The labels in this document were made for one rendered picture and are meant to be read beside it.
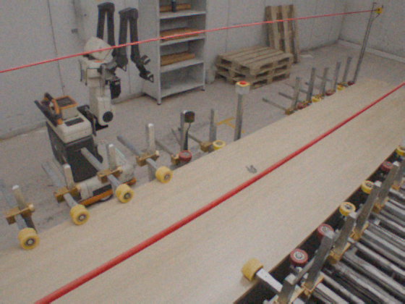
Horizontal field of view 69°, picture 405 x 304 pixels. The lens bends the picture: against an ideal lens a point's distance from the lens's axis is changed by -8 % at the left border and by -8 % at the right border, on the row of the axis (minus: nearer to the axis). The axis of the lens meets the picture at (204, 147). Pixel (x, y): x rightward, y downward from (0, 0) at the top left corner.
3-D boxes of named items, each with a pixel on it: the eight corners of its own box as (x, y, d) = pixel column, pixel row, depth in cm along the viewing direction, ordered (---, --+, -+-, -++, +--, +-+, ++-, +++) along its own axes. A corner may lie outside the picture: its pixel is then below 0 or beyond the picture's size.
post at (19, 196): (37, 252, 161) (9, 184, 135) (43, 250, 163) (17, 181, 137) (39, 257, 159) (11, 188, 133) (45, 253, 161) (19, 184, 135)
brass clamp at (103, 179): (97, 179, 171) (95, 171, 168) (118, 170, 179) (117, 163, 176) (102, 184, 167) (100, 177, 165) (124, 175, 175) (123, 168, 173)
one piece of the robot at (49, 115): (61, 134, 244) (44, 114, 227) (48, 118, 266) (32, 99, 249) (72, 125, 247) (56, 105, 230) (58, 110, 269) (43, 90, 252)
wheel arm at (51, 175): (41, 168, 175) (40, 163, 173) (48, 166, 177) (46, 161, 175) (77, 218, 145) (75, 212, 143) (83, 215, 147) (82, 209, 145)
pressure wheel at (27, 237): (38, 231, 137) (27, 244, 135) (26, 224, 130) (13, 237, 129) (43, 239, 133) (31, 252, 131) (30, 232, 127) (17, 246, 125)
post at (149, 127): (149, 190, 202) (145, 123, 176) (153, 187, 204) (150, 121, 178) (152, 192, 200) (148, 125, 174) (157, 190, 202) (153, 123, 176)
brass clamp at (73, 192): (54, 197, 157) (51, 190, 154) (78, 187, 165) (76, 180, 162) (58, 204, 153) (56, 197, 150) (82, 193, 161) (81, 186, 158)
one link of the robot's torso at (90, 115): (90, 138, 275) (86, 113, 261) (78, 126, 292) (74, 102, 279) (117, 129, 290) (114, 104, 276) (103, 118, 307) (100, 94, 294)
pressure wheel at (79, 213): (72, 203, 143) (87, 204, 150) (66, 218, 145) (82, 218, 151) (77, 210, 140) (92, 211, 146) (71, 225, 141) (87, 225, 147)
